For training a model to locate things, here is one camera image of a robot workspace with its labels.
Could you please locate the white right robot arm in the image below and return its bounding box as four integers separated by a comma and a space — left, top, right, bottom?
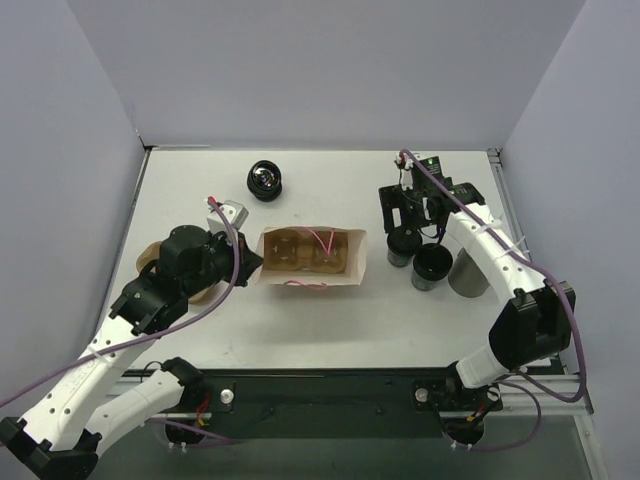
378, 150, 578, 408

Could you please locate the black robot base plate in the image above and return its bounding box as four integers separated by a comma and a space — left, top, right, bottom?
162, 368, 503, 442

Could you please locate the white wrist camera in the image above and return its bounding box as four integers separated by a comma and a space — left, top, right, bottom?
206, 196, 249, 234
394, 149, 420, 192

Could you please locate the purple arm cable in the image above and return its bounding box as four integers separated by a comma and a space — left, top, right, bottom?
399, 148, 587, 451
0, 197, 239, 446

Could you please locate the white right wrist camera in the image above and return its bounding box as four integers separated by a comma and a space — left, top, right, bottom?
394, 149, 420, 192

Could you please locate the aluminium frame rail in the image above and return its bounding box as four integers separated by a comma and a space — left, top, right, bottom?
119, 372, 595, 416

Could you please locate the black paper coffee cup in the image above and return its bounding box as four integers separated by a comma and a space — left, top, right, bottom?
386, 226, 422, 268

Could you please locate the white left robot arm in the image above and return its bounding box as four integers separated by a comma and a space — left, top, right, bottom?
1, 225, 262, 479

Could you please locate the grey cylindrical utensil holder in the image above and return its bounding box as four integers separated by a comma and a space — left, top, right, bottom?
447, 248, 489, 299

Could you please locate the black plastic cup lid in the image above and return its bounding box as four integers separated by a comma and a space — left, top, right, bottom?
387, 226, 423, 256

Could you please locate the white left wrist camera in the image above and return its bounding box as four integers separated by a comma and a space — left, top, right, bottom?
206, 196, 249, 234

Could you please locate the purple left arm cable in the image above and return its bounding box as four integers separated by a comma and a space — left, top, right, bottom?
0, 197, 239, 446

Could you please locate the stack of black cup lids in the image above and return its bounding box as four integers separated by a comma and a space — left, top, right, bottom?
246, 160, 283, 202

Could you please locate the pink cream paper bag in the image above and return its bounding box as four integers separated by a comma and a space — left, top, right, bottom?
253, 226, 368, 289

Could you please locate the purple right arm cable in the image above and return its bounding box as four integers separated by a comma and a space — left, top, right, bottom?
399, 148, 587, 451

